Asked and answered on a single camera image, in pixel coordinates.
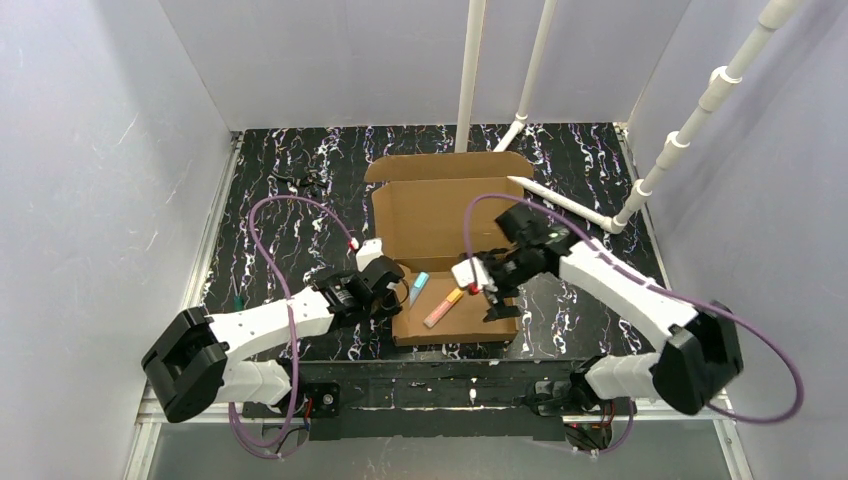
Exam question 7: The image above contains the yellow pink marker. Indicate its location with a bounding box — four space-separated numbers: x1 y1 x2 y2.
423 288 464 328

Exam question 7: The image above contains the light blue tube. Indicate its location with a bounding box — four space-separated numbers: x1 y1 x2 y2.
408 272 429 306

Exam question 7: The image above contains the brown cardboard box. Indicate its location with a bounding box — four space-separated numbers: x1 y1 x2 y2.
364 152 534 347

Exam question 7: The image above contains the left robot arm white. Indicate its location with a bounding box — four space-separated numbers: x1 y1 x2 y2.
141 256 404 423

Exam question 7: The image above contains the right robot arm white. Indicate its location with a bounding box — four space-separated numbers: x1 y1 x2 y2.
471 204 744 415

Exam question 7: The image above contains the small black clip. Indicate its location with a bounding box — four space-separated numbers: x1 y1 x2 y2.
270 169 329 196

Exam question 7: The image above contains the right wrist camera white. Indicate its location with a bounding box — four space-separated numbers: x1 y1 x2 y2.
450 256 493 295

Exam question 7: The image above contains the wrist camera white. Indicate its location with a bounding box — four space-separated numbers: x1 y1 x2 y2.
349 238 383 272
450 256 493 295

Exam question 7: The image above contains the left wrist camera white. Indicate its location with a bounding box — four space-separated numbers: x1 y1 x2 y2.
349 238 383 272

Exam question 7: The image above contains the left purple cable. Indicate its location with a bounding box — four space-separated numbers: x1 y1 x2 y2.
227 194 359 460

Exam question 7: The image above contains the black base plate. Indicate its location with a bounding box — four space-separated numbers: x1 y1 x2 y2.
245 357 637 442

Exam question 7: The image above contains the green handled tool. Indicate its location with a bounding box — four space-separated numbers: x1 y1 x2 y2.
231 277 244 312

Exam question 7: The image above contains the white PVC pipe frame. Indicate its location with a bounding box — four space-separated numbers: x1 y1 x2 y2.
454 0 803 235

